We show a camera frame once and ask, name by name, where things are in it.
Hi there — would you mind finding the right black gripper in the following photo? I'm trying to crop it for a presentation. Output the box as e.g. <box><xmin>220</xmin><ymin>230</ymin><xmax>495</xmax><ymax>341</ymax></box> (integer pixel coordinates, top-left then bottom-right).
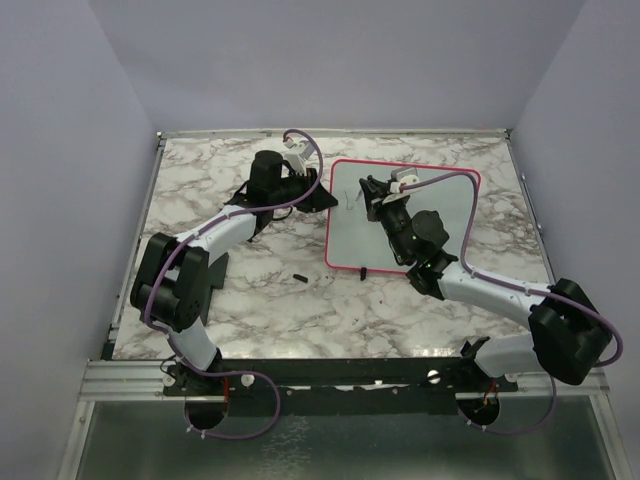
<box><xmin>362</xmin><ymin>176</ymin><xmax>411</xmax><ymax>264</ymax></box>

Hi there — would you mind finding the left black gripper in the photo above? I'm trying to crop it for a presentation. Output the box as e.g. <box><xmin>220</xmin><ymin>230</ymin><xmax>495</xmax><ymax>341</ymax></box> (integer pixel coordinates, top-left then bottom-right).
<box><xmin>270</xmin><ymin>167</ymin><xmax>339</xmax><ymax>214</ymax></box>

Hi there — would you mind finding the red framed whiteboard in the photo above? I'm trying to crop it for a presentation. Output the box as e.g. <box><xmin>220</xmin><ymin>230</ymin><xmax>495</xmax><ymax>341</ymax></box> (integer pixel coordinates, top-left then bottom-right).
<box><xmin>323</xmin><ymin>158</ymin><xmax>482</xmax><ymax>277</ymax></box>

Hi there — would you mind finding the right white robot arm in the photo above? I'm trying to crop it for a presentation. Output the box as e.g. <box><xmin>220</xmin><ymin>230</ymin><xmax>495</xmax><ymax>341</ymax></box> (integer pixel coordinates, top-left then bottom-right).
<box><xmin>359</xmin><ymin>175</ymin><xmax>622</xmax><ymax>391</ymax></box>

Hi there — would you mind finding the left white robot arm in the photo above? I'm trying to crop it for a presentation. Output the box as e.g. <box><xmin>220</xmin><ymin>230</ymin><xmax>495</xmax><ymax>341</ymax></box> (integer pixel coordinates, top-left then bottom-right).
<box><xmin>130</xmin><ymin>150</ymin><xmax>338</xmax><ymax>395</ymax></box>

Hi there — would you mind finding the black foam pad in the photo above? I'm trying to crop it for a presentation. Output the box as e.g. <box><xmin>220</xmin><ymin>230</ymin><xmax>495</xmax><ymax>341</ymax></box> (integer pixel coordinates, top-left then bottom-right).
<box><xmin>200</xmin><ymin>253</ymin><xmax>229</xmax><ymax>326</ymax></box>

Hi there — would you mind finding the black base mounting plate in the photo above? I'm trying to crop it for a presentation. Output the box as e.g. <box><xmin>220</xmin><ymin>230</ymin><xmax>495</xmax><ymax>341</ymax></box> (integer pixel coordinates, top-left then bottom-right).
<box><xmin>163</xmin><ymin>355</ymin><xmax>517</xmax><ymax>417</ymax></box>

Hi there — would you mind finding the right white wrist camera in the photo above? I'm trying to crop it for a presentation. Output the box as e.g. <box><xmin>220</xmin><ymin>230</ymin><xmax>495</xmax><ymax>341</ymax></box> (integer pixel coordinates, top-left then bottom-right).
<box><xmin>383</xmin><ymin>167</ymin><xmax>419</xmax><ymax>204</ymax></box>

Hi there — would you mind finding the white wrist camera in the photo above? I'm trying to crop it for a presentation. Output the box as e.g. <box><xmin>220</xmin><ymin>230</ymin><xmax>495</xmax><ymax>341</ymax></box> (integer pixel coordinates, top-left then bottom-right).
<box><xmin>383</xmin><ymin>167</ymin><xmax>419</xmax><ymax>204</ymax></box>
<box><xmin>283</xmin><ymin>139</ymin><xmax>315</xmax><ymax>175</ymax></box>

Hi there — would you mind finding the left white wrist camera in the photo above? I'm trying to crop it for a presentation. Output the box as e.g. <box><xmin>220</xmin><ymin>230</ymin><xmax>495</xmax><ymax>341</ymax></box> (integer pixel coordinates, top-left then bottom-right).
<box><xmin>283</xmin><ymin>139</ymin><xmax>315</xmax><ymax>175</ymax></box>

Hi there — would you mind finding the aluminium table frame rail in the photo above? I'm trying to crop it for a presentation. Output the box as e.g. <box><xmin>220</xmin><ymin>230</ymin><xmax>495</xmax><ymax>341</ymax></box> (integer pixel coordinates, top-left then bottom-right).
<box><xmin>78</xmin><ymin>132</ymin><xmax>166</xmax><ymax>403</ymax></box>

